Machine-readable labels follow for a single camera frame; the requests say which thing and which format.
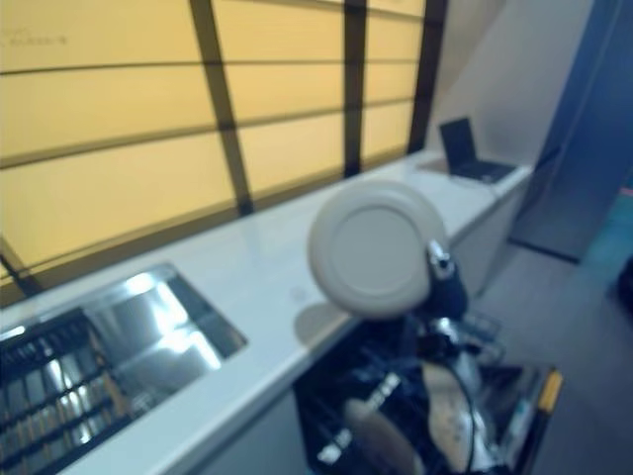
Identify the black sink drying rack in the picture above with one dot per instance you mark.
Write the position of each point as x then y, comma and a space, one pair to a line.
49, 396

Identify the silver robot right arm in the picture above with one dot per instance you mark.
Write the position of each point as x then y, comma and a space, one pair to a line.
455, 396

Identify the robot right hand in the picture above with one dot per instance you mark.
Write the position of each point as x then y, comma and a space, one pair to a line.
447, 287

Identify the black laptop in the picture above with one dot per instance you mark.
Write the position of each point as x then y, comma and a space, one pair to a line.
460, 143

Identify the cream round plate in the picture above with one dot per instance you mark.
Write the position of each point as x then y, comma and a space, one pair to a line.
376, 247
381, 435

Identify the stainless steel sink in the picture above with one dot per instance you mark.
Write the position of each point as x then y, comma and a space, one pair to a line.
163, 321

